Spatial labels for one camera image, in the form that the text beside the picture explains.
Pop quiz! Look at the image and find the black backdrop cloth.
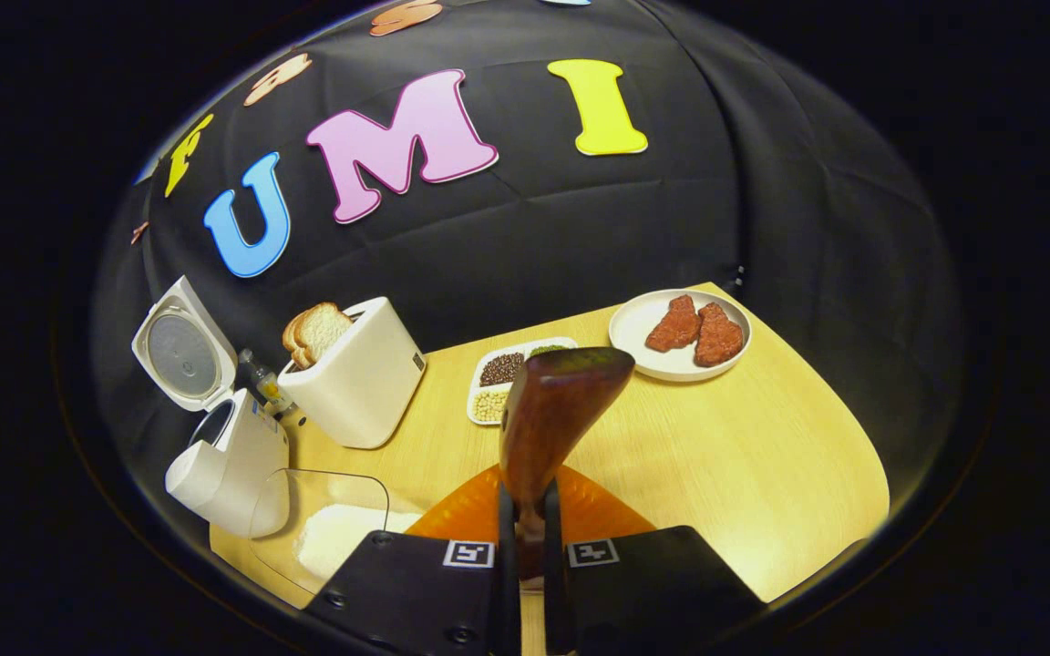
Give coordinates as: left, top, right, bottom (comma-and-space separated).
92, 0, 963, 511

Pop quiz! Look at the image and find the clear plastic bottle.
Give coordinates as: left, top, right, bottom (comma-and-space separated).
238, 349, 294, 416

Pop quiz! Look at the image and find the white divided bean dish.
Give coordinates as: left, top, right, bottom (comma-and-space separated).
467, 336, 579, 426

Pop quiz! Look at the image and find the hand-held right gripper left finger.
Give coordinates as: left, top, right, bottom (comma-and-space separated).
304, 465, 520, 656

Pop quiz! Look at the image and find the white rice cooker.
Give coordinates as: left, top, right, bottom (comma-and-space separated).
131, 275, 292, 538

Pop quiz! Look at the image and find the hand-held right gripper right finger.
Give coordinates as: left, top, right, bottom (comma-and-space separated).
543, 465, 767, 656

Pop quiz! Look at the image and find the white toaster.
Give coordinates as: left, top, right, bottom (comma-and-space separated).
277, 296, 427, 450

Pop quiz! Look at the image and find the clear plastic rice box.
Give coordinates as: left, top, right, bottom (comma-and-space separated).
247, 468, 426, 598

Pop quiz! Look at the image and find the brown wooden spoon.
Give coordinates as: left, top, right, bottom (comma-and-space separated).
499, 346, 637, 584

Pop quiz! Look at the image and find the red meat slice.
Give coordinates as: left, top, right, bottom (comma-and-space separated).
644, 294, 704, 354
694, 302, 746, 368

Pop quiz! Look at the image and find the white round plate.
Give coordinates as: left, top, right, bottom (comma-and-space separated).
608, 289, 753, 383

